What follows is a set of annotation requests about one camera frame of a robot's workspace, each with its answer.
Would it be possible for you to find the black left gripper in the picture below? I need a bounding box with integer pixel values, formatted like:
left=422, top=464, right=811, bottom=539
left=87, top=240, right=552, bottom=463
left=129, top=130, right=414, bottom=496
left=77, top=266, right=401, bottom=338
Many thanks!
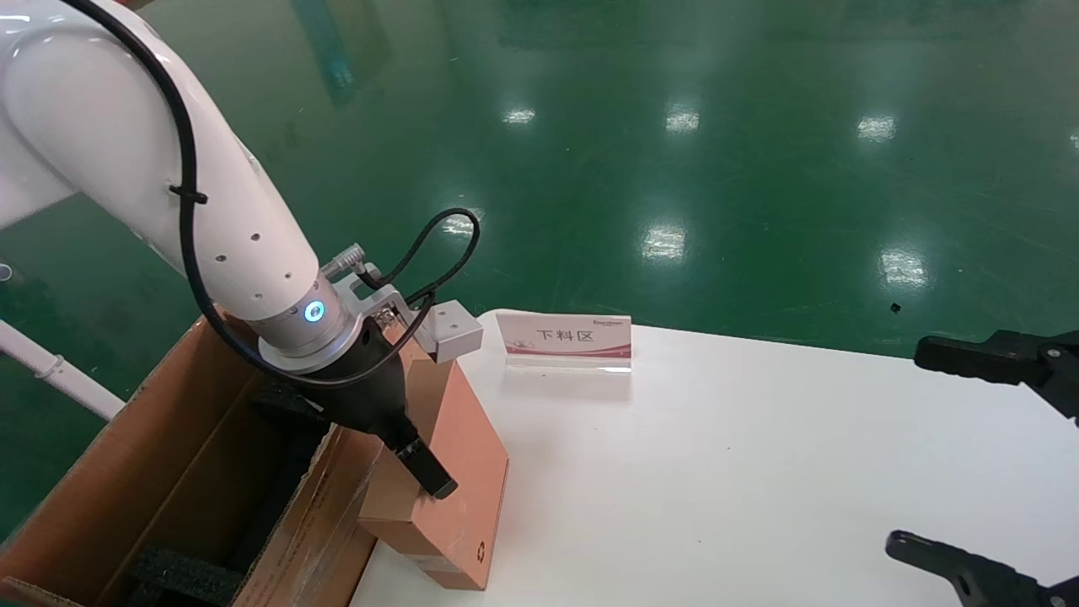
left=291, top=320, right=459, bottom=500

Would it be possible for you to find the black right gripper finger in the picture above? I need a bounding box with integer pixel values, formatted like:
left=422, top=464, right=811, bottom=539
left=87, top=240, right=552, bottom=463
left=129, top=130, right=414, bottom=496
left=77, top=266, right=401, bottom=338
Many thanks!
left=885, top=531, right=1079, bottom=607
left=915, top=329, right=1079, bottom=422

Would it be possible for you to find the small cardboard box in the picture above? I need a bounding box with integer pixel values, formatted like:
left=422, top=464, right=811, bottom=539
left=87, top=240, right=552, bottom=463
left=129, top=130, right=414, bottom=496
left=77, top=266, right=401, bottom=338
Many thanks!
left=358, top=325, right=511, bottom=591

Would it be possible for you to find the large cardboard box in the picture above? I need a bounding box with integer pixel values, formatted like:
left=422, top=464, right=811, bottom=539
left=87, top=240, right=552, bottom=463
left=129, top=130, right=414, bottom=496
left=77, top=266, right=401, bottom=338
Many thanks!
left=0, top=312, right=389, bottom=607

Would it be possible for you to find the acrylic sign with red stripe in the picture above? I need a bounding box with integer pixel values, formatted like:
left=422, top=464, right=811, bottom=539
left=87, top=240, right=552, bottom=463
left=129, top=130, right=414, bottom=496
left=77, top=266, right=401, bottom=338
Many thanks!
left=496, top=310, right=633, bottom=399

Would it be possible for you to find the black foam insert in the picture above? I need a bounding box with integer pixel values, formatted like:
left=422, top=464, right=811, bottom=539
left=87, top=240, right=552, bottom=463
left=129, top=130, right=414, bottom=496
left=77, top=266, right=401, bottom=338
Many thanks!
left=126, top=379, right=334, bottom=607

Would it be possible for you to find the white pipe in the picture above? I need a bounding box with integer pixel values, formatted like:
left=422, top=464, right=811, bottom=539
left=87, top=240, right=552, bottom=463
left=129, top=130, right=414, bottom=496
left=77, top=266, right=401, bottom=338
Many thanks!
left=0, top=320, right=127, bottom=422

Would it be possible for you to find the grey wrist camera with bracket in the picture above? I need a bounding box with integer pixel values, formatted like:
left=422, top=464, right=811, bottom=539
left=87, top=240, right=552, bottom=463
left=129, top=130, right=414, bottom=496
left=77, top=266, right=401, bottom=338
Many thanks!
left=325, top=244, right=484, bottom=365

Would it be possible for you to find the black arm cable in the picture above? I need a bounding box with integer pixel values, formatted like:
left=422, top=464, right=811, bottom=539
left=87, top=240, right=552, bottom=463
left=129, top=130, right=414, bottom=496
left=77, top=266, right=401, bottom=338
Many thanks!
left=63, top=0, right=481, bottom=389

